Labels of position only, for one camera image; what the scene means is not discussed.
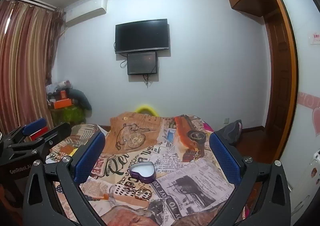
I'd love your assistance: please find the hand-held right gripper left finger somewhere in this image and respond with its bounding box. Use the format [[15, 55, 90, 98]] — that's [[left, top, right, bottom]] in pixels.
[[22, 131, 107, 226]]

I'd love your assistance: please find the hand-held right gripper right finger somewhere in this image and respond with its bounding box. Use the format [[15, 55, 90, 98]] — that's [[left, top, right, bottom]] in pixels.
[[209, 131, 292, 226]]

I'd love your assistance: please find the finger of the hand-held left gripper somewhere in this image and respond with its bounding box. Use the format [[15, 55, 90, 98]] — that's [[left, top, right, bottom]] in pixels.
[[6, 122, 72, 164], [4, 118, 47, 147]]

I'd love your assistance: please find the purple heart-shaped tin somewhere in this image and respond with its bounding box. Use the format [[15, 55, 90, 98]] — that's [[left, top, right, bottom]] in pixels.
[[129, 162, 156, 182]]

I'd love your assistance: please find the pile of mixed jewelry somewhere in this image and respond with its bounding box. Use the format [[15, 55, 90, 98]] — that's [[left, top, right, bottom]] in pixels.
[[122, 182, 153, 200]]

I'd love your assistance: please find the red box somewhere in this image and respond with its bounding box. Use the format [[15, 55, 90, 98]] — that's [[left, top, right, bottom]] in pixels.
[[29, 127, 49, 142]]

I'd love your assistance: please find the green patterned bag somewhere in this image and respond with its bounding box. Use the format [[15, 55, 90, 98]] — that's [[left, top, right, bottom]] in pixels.
[[51, 106, 87, 125]]

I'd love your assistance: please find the dark bag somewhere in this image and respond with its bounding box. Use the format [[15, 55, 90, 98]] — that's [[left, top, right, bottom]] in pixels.
[[216, 120, 242, 145]]

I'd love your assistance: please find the flat orange box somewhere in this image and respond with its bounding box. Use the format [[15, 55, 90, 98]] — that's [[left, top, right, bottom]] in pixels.
[[51, 99, 73, 109]]

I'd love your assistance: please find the dark grey plush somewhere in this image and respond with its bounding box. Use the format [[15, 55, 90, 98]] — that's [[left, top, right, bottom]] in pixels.
[[67, 88, 92, 111]]

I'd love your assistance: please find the newspaper print blanket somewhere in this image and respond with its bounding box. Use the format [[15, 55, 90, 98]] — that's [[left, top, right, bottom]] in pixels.
[[49, 114, 240, 226]]

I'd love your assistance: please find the striped red curtain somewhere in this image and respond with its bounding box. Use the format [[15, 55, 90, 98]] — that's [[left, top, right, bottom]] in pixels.
[[0, 0, 65, 137]]

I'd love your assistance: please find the wooden door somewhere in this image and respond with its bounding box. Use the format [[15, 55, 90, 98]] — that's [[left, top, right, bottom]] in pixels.
[[264, 9, 298, 164]]

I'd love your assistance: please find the white wardrobe door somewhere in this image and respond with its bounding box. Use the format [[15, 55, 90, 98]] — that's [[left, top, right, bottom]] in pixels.
[[272, 0, 320, 216]]

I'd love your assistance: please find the white air conditioner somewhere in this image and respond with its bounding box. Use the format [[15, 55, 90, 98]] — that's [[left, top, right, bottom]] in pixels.
[[64, 0, 108, 27]]

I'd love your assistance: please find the small black wall monitor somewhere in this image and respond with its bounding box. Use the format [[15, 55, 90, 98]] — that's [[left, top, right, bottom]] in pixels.
[[127, 51, 159, 75]]

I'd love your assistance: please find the black wall television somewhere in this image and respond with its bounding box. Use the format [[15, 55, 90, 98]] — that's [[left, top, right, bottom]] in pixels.
[[115, 19, 170, 54]]

